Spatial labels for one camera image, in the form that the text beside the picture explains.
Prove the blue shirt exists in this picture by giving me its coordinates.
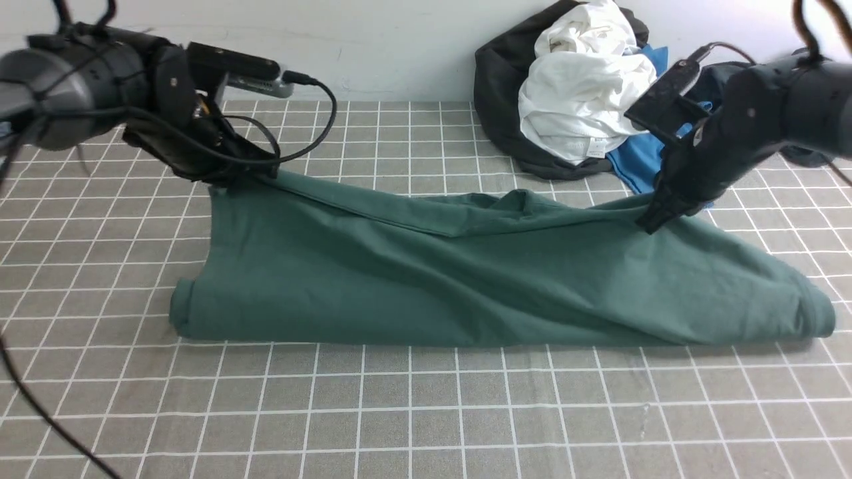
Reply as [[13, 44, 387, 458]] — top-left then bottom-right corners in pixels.
[[605, 45, 721, 194]]

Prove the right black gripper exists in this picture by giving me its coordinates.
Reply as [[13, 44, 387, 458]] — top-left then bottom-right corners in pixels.
[[636, 67, 787, 234]]

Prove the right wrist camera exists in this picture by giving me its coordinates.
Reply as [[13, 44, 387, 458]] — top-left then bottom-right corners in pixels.
[[624, 59, 710, 146]]

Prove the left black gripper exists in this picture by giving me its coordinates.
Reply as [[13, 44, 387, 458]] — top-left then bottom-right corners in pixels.
[[124, 45, 280, 183]]

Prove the dark grey crumpled garment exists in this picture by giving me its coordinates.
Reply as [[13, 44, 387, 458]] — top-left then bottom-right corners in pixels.
[[684, 61, 834, 168]]

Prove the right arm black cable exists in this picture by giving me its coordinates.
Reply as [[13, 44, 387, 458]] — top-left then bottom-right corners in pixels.
[[692, 0, 852, 187]]

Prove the grey checkered tablecloth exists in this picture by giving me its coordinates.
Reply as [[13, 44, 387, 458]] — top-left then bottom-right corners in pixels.
[[1, 131, 851, 478]]

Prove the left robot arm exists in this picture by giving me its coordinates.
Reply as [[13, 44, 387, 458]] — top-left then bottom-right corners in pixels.
[[1, 23, 293, 184]]

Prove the black garment under pile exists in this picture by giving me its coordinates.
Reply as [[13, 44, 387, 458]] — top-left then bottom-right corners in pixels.
[[473, 1, 650, 181]]

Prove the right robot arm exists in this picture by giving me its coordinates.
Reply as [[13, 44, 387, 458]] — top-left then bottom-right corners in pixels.
[[626, 51, 851, 234]]

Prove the green long-sleeve top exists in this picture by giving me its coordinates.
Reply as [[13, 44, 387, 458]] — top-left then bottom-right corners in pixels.
[[168, 172, 836, 348]]

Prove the white crumpled shirt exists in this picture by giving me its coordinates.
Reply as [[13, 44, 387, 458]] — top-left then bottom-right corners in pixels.
[[518, 1, 658, 166]]

